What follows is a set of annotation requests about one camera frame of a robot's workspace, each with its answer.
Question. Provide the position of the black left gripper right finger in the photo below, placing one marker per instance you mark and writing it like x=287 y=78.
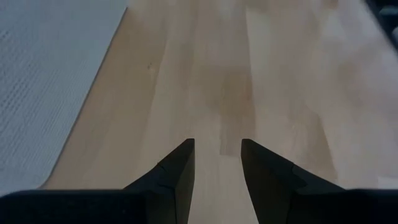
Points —
x=270 y=180

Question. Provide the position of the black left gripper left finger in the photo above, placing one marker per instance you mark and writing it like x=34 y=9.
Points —
x=174 y=180

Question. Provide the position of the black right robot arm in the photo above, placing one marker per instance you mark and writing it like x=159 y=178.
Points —
x=388 y=15

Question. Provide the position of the white plastic laundry bin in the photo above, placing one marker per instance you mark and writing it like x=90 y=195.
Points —
x=46 y=93

